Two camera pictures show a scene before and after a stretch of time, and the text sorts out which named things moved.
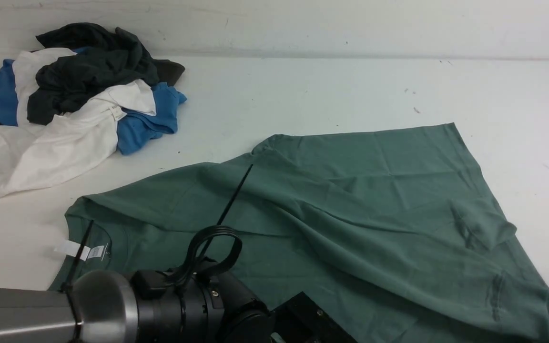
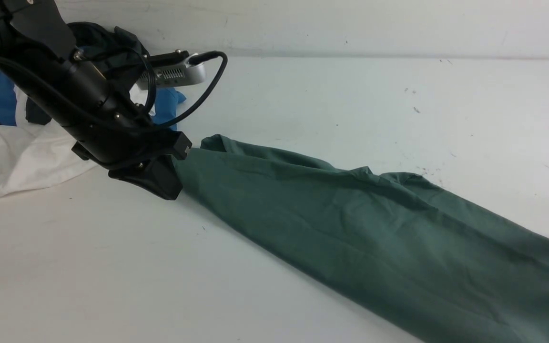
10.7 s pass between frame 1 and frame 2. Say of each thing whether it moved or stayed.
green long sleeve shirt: moved
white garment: stayed
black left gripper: moved
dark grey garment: stayed
